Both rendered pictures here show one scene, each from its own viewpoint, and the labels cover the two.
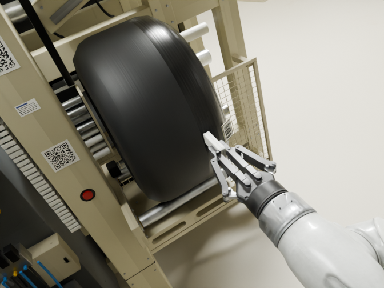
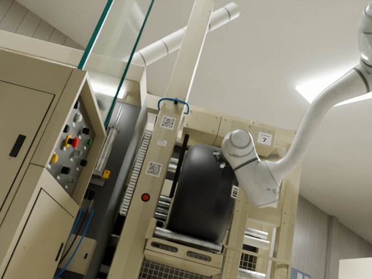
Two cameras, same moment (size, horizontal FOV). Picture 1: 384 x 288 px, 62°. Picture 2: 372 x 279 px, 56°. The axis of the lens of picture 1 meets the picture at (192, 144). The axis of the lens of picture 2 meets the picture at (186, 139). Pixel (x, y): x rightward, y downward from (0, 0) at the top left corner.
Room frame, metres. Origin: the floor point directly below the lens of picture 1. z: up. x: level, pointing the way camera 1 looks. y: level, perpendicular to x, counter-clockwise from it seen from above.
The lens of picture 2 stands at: (-0.89, -0.31, 0.64)
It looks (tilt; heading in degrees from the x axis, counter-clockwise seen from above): 24 degrees up; 18
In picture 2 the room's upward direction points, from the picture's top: 15 degrees clockwise
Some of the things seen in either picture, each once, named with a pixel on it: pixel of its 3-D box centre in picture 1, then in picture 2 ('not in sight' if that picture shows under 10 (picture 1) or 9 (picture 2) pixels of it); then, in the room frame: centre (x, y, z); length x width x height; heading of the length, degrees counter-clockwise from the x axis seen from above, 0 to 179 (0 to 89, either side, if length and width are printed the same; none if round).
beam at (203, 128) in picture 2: not in sight; (226, 135); (1.23, 0.09, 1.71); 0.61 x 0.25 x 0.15; 106
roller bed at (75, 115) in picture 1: (74, 130); (152, 218); (1.21, 0.45, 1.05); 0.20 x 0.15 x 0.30; 106
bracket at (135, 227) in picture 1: (123, 200); (151, 234); (0.86, 0.30, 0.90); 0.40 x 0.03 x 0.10; 16
